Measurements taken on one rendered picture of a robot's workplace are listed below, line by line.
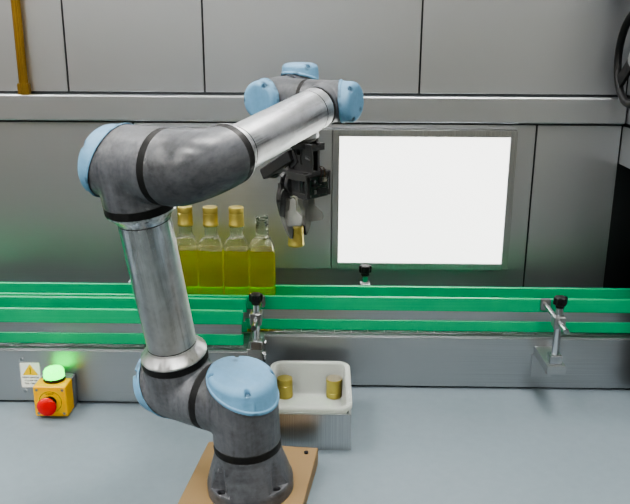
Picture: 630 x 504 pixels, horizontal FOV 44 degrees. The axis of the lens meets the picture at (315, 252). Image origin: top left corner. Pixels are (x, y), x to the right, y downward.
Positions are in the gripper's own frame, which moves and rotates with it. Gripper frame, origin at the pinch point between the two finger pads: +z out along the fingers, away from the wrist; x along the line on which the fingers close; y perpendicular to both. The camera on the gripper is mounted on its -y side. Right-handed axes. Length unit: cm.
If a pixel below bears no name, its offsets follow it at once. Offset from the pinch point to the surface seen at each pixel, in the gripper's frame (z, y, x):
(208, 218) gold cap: -1.2, -17.4, -10.6
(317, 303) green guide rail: 18.0, 1.8, 4.5
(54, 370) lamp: 26, -25, -47
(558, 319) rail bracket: 17, 46, 32
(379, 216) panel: 2.4, -0.1, 27.0
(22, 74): -31, -59, -31
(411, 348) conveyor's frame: 28.1, 18.3, 18.2
